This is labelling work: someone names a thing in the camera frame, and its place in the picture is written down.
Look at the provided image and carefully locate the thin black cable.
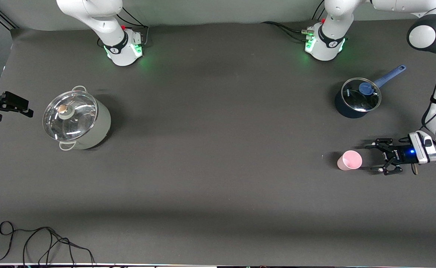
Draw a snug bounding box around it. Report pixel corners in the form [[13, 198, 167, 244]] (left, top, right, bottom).
[[22, 228, 76, 267], [0, 221, 96, 267]]

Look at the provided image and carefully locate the black arm base cable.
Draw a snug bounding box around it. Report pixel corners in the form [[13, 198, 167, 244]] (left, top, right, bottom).
[[261, 6, 327, 41], [97, 7, 150, 47]]

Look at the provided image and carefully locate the dark grey table mat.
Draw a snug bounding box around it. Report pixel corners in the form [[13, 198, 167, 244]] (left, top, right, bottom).
[[0, 19, 436, 266]]

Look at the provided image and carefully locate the black left arm base cable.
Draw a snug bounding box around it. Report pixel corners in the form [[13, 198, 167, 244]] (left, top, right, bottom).
[[261, 6, 327, 41]]

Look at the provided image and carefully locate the grey-green two-handled pot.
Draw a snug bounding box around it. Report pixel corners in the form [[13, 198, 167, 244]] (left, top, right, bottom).
[[42, 86, 111, 151]]

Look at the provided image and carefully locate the dark metal rail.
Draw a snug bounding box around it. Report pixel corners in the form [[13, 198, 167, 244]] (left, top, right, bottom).
[[0, 0, 19, 30]]

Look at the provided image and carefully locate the glass lid with blue knob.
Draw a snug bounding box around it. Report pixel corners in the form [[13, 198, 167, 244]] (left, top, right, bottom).
[[342, 77, 382, 113]]

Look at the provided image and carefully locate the black right arm base cable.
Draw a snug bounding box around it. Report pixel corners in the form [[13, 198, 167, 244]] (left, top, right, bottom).
[[97, 7, 150, 47]]

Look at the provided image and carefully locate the pink plastic cup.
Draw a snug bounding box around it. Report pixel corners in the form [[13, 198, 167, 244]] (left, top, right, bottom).
[[337, 150, 363, 171]]

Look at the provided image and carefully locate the dark blue saucepan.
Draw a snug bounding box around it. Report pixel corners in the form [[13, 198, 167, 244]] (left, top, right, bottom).
[[334, 65, 407, 119]]

